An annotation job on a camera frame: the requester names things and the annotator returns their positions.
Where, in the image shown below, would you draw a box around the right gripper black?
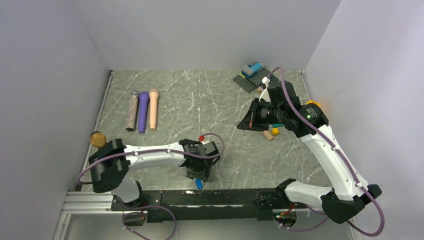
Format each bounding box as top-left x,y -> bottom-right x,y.
237,97 -> 286,131

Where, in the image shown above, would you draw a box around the pink microphone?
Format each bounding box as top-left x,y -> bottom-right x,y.
149,88 -> 159,130

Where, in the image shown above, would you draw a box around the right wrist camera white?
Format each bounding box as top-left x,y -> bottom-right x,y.
257,77 -> 270,102

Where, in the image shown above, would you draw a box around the blue key tag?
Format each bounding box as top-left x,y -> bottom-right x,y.
195,179 -> 203,190

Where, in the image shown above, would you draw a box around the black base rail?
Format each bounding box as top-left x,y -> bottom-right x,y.
110,188 -> 293,223

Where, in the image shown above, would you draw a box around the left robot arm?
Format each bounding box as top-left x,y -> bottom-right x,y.
88,138 -> 221,210

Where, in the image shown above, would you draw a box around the teal block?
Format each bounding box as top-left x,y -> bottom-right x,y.
272,124 -> 285,128

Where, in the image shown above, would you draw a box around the wooden rectangular block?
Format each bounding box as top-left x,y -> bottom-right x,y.
262,130 -> 274,141

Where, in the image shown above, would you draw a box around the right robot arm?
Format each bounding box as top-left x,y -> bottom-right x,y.
236,80 -> 382,224

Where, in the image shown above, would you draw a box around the lego brick build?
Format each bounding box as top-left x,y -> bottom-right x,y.
233,62 -> 270,93

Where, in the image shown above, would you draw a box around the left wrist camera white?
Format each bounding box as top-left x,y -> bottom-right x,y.
200,141 -> 220,157

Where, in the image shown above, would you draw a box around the gold microphone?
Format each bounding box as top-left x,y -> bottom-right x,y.
89,131 -> 107,148

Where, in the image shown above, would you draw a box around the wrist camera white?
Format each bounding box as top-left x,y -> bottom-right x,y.
257,77 -> 270,102
200,141 -> 220,157

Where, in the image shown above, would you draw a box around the glitter silver microphone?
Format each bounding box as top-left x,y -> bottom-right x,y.
125,90 -> 140,132

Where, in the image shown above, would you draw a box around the yellow cube block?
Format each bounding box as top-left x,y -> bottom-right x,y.
271,128 -> 279,136

